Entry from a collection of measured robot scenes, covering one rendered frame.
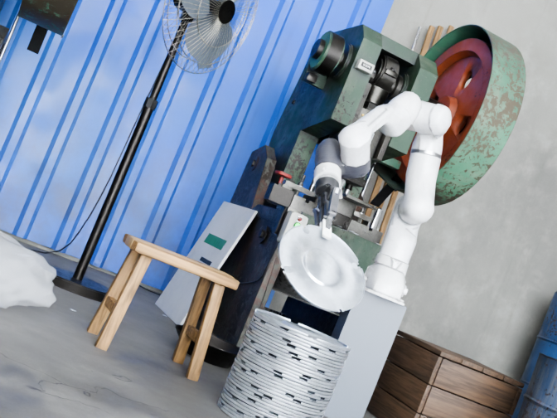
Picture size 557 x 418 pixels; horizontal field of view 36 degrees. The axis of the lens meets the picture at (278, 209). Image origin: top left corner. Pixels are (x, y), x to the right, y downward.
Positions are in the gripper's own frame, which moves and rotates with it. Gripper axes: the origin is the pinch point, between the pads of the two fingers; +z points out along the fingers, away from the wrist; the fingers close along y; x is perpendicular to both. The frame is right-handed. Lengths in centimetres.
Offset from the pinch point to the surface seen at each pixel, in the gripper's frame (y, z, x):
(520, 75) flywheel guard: 12, -126, 86
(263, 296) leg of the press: -80, -38, 21
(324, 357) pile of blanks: -8.7, 37.9, 6.5
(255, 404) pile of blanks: -19, 53, -8
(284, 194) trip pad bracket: -55, -70, 13
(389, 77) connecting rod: -21, -130, 42
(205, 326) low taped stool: -38.9, 18.9, -17.7
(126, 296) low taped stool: -39, 19, -44
